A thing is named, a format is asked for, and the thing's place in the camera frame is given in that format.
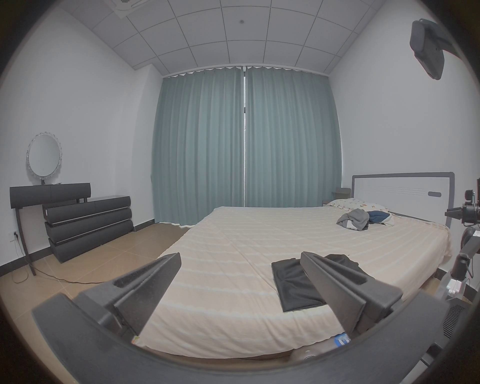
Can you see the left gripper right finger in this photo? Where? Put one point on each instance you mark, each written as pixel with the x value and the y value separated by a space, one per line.
pixel 345 300

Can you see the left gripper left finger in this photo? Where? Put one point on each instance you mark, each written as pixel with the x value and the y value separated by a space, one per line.
pixel 146 300

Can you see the black T-shirt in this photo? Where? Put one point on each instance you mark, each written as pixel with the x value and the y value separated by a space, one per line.
pixel 292 285

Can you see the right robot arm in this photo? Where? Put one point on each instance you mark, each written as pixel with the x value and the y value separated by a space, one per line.
pixel 470 213

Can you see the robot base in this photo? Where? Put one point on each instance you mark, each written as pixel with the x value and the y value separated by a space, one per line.
pixel 342 339

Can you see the pile of clothes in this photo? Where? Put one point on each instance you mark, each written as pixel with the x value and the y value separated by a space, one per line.
pixel 356 219

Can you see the bed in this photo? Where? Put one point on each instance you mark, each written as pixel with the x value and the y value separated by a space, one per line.
pixel 232 243

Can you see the black chest of drawers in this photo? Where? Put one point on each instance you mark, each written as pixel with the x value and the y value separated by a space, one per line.
pixel 86 228

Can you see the white printed pillow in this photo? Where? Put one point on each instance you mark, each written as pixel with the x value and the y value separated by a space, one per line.
pixel 360 204

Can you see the grey bedside table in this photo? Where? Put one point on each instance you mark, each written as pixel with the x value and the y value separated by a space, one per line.
pixel 343 193

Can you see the black narrow table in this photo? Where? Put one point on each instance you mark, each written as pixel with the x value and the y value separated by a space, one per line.
pixel 48 195

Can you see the round white mirror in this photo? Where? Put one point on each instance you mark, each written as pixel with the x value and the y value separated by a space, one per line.
pixel 44 157

